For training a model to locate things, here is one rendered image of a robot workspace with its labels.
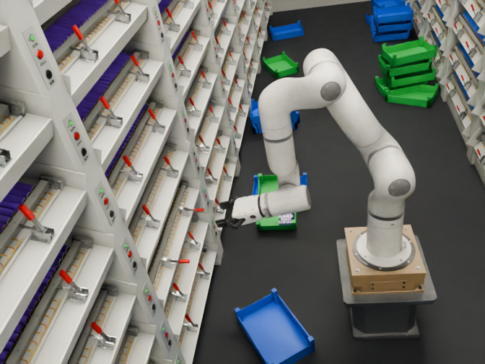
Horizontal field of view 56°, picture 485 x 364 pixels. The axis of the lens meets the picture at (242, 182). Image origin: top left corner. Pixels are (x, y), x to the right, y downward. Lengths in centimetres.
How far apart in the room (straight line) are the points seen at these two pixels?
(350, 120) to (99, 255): 77
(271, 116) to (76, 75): 53
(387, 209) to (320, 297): 68
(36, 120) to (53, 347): 47
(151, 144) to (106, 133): 30
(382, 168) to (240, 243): 111
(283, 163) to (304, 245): 96
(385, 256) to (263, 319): 63
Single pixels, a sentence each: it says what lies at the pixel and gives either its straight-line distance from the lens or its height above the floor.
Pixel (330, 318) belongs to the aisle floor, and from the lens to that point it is 204.
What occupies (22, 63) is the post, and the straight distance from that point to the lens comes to 100.
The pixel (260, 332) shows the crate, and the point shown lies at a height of 0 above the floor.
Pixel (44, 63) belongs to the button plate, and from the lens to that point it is 104.
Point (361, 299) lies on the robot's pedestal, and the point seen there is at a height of 28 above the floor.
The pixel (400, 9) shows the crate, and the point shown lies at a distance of 447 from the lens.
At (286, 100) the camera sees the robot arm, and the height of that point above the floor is 105.
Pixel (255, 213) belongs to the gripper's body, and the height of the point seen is 65.
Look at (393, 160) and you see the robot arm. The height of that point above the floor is 81.
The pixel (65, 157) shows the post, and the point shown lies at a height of 116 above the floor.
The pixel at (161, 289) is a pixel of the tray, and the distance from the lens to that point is 161.
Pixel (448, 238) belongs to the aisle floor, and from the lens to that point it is 237.
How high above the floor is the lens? 167
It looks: 37 degrees down
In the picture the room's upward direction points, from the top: 12 degrees counter-clockwise
